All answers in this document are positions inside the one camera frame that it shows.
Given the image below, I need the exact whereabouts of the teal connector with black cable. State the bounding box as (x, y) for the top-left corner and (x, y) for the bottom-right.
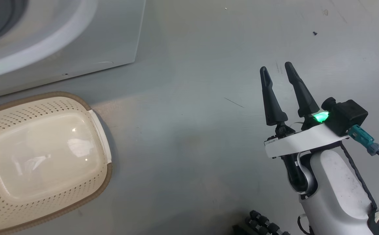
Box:
(348, 125), (379, 171)

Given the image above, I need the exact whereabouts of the white front-load washing machine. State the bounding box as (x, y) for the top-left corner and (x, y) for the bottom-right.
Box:
(0, 0), (146, 102)

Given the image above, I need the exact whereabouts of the cream perforated laundry basket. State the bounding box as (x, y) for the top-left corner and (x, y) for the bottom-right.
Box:
(0, 91), (113, 234)

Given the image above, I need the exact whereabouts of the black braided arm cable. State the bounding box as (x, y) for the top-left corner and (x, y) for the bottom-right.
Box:
(339, 142), (378, 211)

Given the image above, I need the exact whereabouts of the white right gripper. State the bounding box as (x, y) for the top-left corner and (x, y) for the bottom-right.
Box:
(260, 61), (353, 159)

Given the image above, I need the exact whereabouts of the black corrugated cable conduit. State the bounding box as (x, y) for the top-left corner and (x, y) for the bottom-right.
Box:
(232, 210), (291, 235)

